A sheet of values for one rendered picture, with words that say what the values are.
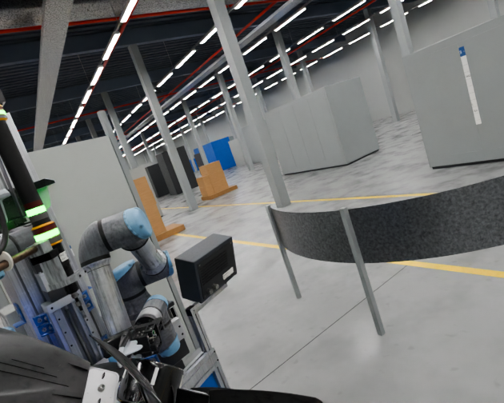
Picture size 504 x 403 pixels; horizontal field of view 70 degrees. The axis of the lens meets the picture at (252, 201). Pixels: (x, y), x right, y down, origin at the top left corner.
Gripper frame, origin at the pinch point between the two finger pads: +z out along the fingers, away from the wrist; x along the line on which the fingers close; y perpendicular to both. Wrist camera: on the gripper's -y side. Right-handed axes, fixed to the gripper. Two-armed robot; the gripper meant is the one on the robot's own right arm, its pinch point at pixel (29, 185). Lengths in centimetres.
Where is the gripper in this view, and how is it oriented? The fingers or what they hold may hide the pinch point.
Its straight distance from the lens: 82.1
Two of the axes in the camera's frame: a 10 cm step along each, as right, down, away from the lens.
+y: 3.2, 9.3, 1.7
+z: 8.6, -2.2, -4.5
